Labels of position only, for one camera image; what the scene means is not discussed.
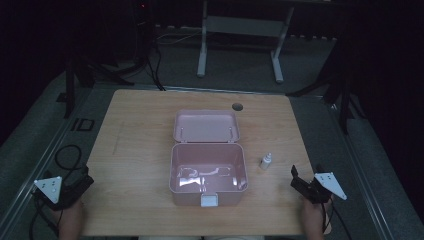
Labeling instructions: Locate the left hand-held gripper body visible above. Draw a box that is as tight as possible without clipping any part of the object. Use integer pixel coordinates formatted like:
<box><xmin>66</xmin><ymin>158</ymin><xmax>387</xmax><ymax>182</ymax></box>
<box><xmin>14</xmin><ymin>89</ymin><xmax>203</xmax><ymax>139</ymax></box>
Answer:
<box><xmin>30</xmin><ymin>173</ymin><xmax>88</xmax><ymax>211</ymax></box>

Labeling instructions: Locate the small white bottle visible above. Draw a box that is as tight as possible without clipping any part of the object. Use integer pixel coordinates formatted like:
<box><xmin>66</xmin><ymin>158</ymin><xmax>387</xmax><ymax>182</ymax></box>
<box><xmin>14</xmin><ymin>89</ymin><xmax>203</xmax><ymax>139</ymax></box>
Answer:
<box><xmin>259</xmin><ymin>152</ymin><xmax>273</xmax><ymax>171</ymax></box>

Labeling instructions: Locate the pink plastic storage box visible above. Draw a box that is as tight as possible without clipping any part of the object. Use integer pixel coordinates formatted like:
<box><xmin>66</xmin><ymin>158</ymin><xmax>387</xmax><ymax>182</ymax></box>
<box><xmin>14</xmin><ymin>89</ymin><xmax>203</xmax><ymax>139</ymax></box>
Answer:
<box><xmin>168</xmin><ymin>109</ymin><xmax>249</xmax><ymax>208</ymax></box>

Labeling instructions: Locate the white metal desk frame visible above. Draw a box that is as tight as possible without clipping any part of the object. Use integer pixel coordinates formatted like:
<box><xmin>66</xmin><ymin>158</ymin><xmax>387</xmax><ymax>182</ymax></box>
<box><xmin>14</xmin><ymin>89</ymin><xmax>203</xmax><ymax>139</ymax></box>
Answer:
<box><xmin>196</xmin><ymin>0</ymin><xmax>296</xmax><ymax>84</ymax></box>

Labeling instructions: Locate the person's right hand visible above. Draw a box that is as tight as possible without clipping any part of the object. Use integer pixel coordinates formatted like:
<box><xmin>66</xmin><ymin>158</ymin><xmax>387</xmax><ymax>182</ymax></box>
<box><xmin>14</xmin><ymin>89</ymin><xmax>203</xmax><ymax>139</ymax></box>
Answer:
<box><xmin>301</xmin><ymin>195</ymin><xmax>335</xmax><ymax>224</ymax></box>

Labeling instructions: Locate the black metal stand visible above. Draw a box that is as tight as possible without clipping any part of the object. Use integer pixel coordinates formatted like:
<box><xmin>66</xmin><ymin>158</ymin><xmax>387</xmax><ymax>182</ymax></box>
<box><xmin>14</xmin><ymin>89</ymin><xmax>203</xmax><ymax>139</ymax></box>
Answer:
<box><xmin>286</xmin><ymin>36</ymin><xmax>368</xmax><ymax>136</ymax></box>
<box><xmin>63</xmin><ymin>0</ymin><xmax>158</xmax><ymax>120</ymax></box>

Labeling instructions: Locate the person's left hand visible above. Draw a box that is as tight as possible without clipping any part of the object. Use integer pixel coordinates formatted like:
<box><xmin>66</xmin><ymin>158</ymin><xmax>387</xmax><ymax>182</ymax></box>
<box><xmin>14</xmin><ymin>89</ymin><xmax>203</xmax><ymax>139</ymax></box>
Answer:
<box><xmin>57</xmin><ymin>197</ymin><xmax>85</xmax><ymax>224</ymax></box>

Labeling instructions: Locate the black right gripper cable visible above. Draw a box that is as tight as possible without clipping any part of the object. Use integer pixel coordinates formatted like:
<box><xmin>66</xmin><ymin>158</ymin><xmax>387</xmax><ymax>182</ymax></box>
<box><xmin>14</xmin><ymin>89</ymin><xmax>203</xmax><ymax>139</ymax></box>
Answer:
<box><xmin>320</xmin><ymin>201</ymin><xmax>353</xmax><ymax>240</ymax></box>

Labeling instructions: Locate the black floor cable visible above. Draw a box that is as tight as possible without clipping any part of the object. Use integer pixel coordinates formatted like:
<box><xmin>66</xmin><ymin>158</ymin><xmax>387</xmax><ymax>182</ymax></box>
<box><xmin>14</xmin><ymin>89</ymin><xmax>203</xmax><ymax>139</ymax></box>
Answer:
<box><xmin>146</xmin><ymin>31</ymin><xmax>204</xmax><ymax>92</ymax></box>

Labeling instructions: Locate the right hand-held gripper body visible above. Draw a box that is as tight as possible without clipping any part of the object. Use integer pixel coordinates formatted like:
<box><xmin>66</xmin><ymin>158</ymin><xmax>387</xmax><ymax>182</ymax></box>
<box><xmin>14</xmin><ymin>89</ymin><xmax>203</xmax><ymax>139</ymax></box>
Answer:
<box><xmin>302</xmin><ymin>171</ymin><xmax>348</xmax><ymax>205</ymax></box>

